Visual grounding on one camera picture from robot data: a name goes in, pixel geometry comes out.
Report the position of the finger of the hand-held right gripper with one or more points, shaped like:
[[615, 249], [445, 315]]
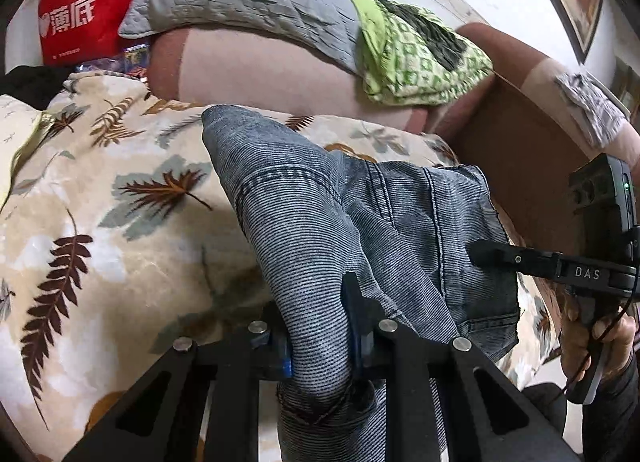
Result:
[[505, 256]]

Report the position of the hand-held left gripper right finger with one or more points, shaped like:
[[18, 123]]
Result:
[[355, 327]]

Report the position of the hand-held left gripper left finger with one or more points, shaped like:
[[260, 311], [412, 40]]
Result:
[[286, 367]]

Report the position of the grey-blue denim pants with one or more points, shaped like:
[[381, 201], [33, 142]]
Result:
[[310, 242]]

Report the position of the person's right forearm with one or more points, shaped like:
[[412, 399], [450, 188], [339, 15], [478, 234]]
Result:
[[615, 417]]

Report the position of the person's right hand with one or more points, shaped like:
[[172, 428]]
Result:
[[570, 342]]

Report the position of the brown cardboard box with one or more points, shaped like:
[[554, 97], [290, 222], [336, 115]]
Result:
[[530, 157]]

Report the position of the grey and white patterned cloth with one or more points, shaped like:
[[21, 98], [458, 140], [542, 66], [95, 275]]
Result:
[[595, 102]]

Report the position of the leaf-print beige blanket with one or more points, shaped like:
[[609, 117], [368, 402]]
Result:
[[125, 242]]

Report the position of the green patterned cloth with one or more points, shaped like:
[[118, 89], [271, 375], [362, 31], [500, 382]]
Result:
[[415, 62]]

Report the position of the pink brown bolster cushion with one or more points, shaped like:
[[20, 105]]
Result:
[[260, 72]]

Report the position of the colourful snack packets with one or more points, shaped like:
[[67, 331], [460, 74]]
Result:
[[125, 62]]

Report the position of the white cloth with small print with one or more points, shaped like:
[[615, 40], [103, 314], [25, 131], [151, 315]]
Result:
[[17, 127]]

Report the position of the black cloth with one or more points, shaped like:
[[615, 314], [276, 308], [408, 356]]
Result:
[[30, 84]]

